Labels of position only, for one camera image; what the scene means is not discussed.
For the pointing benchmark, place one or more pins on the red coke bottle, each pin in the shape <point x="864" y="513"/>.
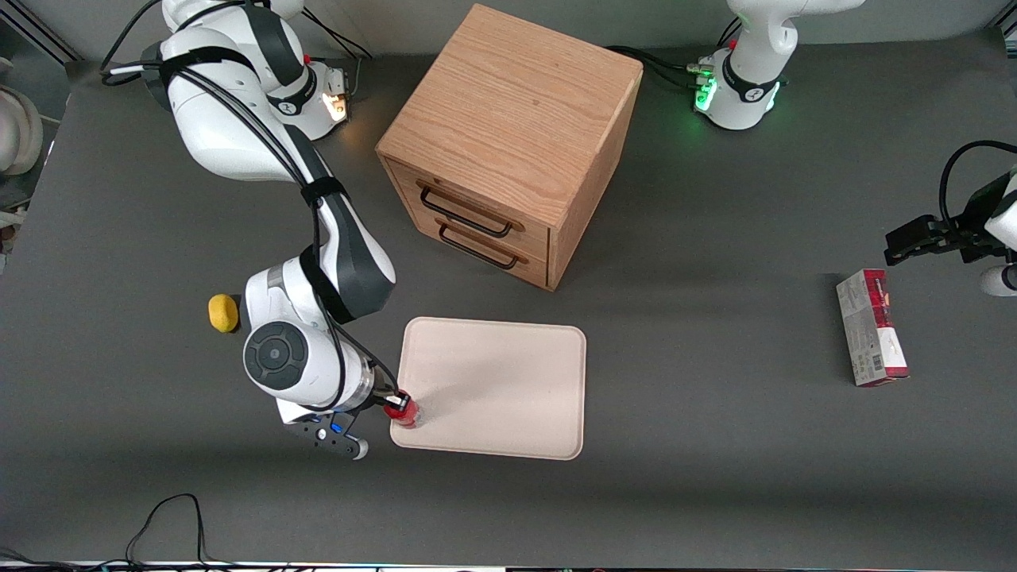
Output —
<point x="407" y="416"/>

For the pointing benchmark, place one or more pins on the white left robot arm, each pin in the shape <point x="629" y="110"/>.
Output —
<point x="755" y="48"/>

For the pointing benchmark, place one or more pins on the white round object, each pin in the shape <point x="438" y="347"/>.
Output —
<point x="17" y="127"/>

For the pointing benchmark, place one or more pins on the grey and red carton box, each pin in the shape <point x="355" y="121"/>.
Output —
<point x="870" y="327"/>

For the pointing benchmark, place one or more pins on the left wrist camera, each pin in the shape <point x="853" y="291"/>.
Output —
<point x="999" y="280"/>

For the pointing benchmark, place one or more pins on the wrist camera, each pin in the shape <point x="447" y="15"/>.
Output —
<point x="326" y="435"/>
<point x="999" y="280"/>

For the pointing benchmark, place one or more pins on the aluminium frame rail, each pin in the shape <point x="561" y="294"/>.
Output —
<point x="40" y="32"/>

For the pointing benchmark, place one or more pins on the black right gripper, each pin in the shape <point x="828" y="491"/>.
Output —
<point x="384" y="395"/>

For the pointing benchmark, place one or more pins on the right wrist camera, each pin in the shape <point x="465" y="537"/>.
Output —
<point x="326" y="435"/>

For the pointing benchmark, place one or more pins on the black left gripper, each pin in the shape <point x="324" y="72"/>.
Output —
<point x="966" y="232"/>

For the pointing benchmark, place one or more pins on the wooden drawer cabinet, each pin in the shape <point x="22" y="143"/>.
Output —
<point x="508" y="111"/>

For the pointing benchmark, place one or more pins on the beige rectangular tray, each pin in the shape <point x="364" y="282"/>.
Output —
<point x="500" y="388"/>

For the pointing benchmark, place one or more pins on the yellow lemon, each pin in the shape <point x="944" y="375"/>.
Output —
<point x="223" y="313"/>

